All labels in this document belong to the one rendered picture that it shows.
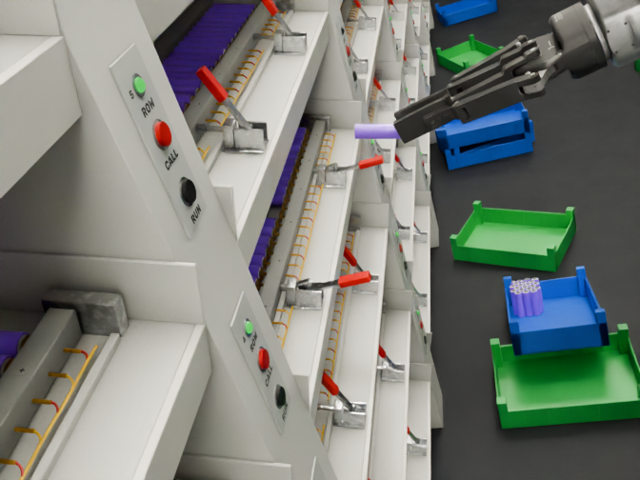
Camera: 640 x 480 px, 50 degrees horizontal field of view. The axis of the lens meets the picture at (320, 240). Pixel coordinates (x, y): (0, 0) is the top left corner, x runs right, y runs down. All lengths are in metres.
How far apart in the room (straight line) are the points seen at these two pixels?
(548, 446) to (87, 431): 1.23
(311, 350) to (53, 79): 0.43
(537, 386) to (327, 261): 0.91
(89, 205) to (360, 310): 0.68
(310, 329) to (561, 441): 0.91
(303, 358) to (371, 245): 0.52
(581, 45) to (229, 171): 0.39
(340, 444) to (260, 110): 0.42
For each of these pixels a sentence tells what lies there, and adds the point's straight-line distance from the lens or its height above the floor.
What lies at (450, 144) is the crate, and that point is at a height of 0.10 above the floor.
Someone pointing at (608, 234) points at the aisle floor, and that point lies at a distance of 2.08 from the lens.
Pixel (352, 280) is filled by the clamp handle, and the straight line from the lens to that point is 0.74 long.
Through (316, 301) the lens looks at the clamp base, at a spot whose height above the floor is 0.77.
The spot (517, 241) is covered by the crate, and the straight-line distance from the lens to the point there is 2.08.
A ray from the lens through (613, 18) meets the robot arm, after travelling 0.78.
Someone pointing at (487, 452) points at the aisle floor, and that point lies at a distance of 1.55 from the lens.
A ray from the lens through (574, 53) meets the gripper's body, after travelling 0.78.
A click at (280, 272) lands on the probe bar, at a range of 0.78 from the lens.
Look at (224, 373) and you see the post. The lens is 0.50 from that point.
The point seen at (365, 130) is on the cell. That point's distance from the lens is 0.83.
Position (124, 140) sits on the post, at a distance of 0.41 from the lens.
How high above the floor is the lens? 1.22
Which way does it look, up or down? 32 degrees down
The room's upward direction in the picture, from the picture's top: 19 degrees counter-clockwise
